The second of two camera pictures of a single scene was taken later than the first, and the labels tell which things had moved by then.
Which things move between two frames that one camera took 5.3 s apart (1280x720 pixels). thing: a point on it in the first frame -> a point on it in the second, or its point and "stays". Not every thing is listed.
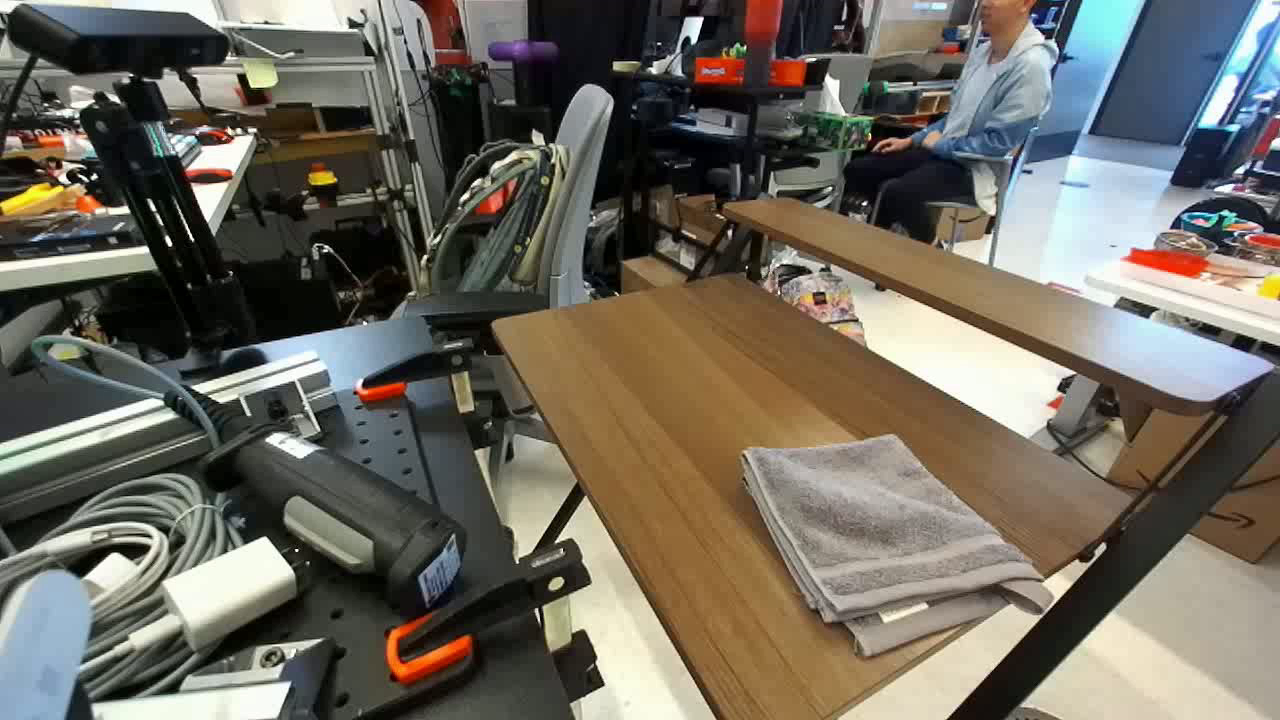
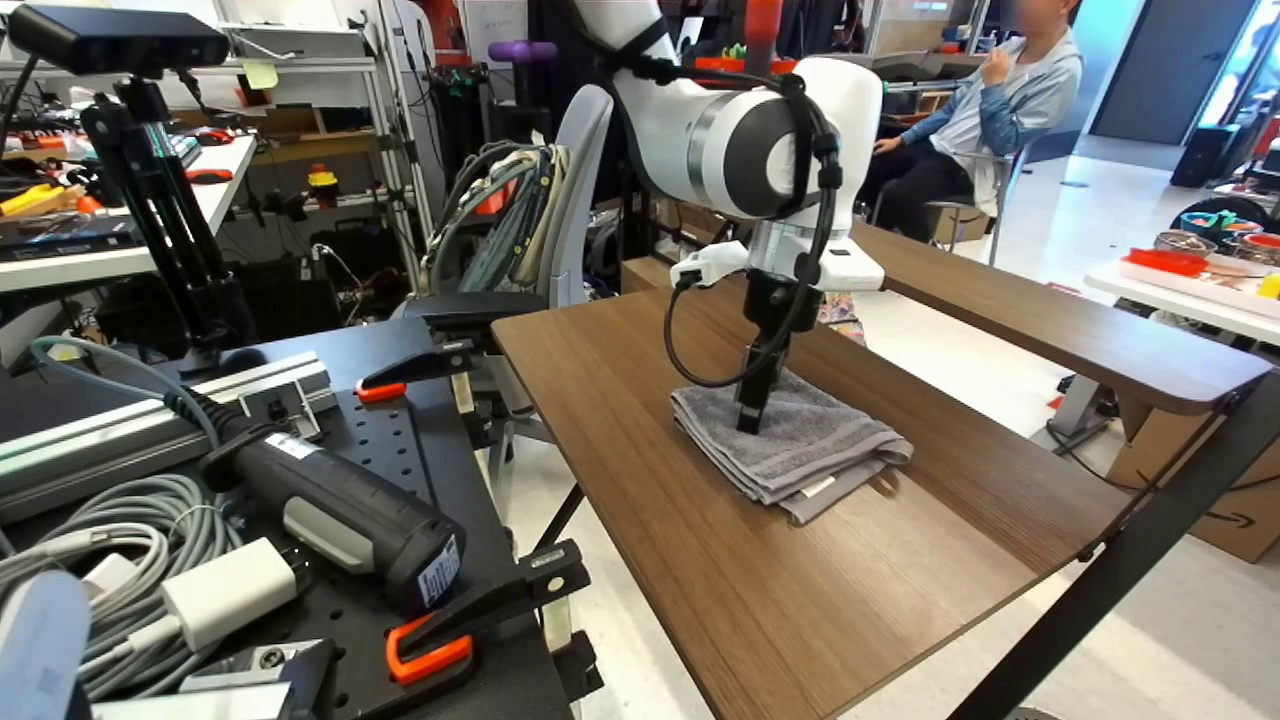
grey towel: [886, 546] -> [802, 449]
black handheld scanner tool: [352, 516] stays
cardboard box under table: [1247, 520] stays
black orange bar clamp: [439, 640] stays
